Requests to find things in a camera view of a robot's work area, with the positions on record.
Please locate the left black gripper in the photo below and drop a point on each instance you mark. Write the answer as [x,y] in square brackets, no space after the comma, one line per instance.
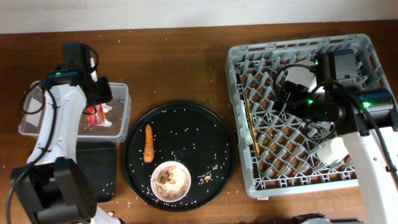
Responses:
[109,96]

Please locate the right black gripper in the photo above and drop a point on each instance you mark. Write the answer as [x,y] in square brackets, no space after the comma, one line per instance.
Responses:
[293,105]

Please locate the white tissue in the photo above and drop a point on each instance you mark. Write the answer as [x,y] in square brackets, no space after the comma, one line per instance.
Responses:
[107,109]

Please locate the red snack wrapper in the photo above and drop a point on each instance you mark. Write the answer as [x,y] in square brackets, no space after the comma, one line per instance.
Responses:
[95,115]

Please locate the wooden chopstick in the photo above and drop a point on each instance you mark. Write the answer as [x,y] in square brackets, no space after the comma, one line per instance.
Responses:
[251,124]

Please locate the white plastic fork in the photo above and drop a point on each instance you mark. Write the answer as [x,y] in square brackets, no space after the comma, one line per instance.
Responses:
[247,133]

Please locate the white paper cup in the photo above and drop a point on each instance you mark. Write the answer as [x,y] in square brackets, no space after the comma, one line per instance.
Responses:
[332,151]

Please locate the orange carrot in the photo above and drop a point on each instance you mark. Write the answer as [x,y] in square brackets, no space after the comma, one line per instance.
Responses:
[149,152]

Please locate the pink bowl with food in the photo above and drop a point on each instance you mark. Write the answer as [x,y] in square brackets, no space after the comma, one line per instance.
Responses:
[170,181]

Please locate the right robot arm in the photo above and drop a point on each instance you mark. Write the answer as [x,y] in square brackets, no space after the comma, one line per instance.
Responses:
[365,121]

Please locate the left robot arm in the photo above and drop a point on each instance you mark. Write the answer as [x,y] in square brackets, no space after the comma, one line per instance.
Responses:
[51,187]

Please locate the grey plastic dishwasher rack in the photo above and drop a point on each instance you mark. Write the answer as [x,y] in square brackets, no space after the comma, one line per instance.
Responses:
[288,162]

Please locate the black rectangular tray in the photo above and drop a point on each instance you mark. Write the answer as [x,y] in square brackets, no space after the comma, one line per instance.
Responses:
[97,160]

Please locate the clear plastic bin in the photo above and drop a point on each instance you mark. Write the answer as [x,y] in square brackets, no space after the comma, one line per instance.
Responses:
[119,116]

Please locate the round black serving tray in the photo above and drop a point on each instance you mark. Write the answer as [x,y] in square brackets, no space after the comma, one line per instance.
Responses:
[187,133]

